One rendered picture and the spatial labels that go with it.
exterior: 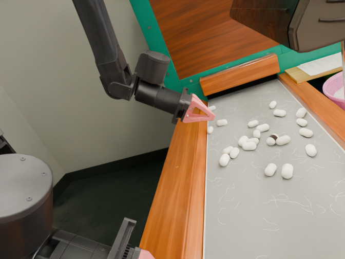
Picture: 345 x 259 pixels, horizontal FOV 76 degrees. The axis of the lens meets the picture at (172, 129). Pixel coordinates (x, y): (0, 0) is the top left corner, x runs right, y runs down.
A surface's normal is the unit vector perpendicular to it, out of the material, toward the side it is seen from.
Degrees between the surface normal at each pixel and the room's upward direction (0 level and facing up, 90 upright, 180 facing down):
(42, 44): 90
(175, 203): 0
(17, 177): 39
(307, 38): 90
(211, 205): 0
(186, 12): 90
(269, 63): 90
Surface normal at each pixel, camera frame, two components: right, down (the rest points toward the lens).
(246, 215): -0.37, -0.84
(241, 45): -0.15, 0.47
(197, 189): 0.39, -0.78
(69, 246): 0.32, -0.90
